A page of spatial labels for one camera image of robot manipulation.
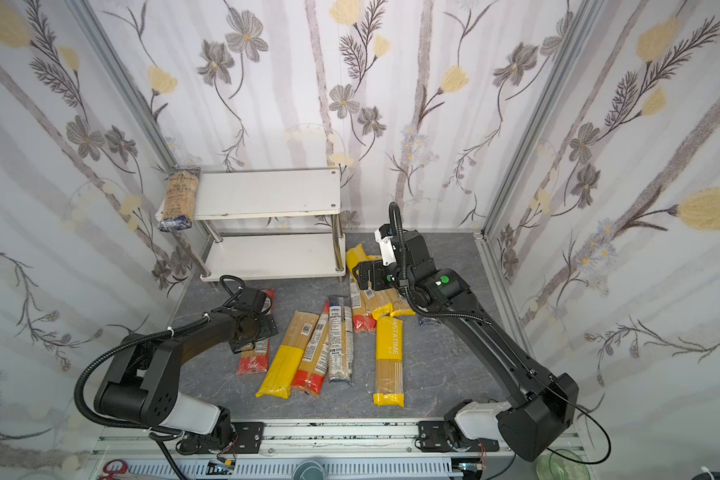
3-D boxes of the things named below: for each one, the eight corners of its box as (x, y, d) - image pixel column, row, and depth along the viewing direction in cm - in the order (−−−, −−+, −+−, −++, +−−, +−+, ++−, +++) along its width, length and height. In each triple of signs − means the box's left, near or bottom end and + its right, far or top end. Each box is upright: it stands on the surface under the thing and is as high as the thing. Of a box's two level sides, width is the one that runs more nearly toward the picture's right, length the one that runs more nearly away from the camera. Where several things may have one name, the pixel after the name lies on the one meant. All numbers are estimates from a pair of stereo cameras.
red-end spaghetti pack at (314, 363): (291, 388, 84) (289, 384, 81) (323, 306, 101) (322, 301, 98) (320, 396, 83) (319, 392, 80) (347, 312, 99) (347, 307, 97)
